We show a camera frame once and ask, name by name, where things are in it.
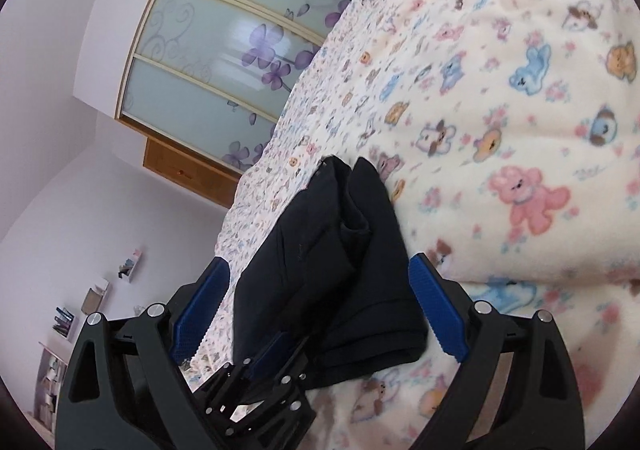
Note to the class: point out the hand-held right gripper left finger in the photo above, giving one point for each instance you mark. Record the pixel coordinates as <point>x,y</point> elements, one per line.
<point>201,314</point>

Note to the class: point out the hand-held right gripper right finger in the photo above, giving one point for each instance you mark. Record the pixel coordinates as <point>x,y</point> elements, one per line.
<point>440,311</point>

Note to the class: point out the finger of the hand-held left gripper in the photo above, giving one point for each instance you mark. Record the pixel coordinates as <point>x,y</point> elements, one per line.
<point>292,395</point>
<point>267,352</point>

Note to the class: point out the black pants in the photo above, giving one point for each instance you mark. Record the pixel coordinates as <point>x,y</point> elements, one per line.
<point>340,280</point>

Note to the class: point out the white bookshelf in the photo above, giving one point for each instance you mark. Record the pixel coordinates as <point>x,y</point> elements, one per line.
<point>50,380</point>

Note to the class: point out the bear printed blanket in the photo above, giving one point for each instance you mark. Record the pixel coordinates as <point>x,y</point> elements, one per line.
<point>500,130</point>

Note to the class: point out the flower print sliding wardrobe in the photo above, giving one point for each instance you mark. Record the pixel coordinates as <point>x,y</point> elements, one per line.
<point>210,40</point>

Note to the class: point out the white wall shelf with trinkets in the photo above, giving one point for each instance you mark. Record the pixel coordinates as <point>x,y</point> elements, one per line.
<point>130,266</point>

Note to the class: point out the white wall shelf with box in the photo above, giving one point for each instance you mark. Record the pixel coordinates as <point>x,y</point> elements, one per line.
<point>94,297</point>

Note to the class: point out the white wall shelf with books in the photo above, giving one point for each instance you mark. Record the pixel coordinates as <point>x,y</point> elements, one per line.
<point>64,322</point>

